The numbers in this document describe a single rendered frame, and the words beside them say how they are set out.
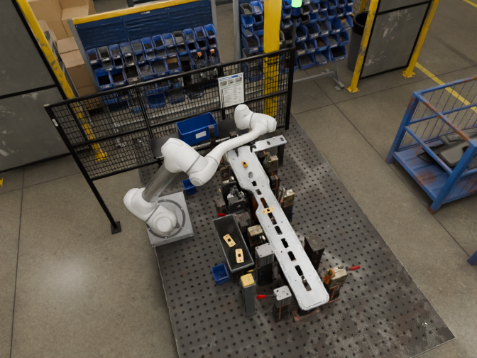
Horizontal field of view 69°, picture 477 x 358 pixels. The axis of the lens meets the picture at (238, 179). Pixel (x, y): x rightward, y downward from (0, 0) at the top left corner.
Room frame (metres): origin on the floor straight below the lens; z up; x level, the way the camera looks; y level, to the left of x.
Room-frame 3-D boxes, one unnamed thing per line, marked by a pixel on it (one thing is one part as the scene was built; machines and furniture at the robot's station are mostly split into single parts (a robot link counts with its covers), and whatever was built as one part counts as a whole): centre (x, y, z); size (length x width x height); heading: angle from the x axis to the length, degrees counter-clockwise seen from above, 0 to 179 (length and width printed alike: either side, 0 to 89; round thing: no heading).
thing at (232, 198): (1.44, 0.03, 0.94); 0.18 x 0.13 x 0.49; 17
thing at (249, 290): (0.84, -0.01, 0.92); 0.08 x 0.08 x 0.44; 17
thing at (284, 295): (0.79, -0.20, 0.88); 0.11 x 0.10 x 0.36; 107
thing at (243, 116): (1.84, -0.07, 1.48); 0.13 x 0.11 x 0.16; 63
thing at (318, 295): (1.38, -0.20, 1.00); 1.38 x 0.22 x 0.02; 17
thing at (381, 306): (1.58, -0.11, 0.68); 2.56 x 1.61 x 0.04; 17
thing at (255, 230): (1.20, -0.09, 0.89); 0.13 x 0.11 x 0.38; 107
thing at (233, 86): (2.41, 0.01, 1.30); 0.23 x 0.02 x 0.31; 107
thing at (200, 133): (2.19, 0.31, 1.10); 0.30 x 0.17 x 0.13; 112
